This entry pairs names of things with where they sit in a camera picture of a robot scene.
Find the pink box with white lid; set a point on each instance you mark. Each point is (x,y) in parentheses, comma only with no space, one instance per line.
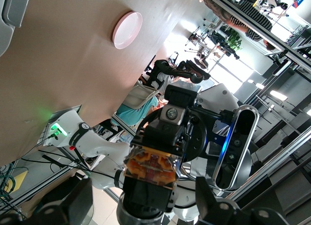
(5,35)

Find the green potted plant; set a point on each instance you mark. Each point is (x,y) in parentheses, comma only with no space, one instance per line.
(234,40)

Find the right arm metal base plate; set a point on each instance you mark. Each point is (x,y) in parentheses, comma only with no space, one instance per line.
(73,109)

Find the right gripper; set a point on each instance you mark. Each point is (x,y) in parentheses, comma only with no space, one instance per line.
(196,137)

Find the pale pink round plate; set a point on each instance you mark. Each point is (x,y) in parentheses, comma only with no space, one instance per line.
(127,30)

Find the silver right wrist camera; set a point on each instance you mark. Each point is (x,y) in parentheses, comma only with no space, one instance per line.
(243,127)

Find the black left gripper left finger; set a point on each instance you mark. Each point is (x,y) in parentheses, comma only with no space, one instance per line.
(70,205)

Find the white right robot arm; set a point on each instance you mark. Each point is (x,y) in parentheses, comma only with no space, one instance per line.
(90,142)

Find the person in striped shirt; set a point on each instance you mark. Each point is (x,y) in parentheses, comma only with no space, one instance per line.
(252,13)

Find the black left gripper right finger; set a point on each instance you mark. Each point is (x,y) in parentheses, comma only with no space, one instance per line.
(223,212)

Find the orange push-button switch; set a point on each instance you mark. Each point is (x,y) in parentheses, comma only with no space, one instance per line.
(150,166)

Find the person in teal shirt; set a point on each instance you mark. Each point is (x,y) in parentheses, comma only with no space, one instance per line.
(131,113)

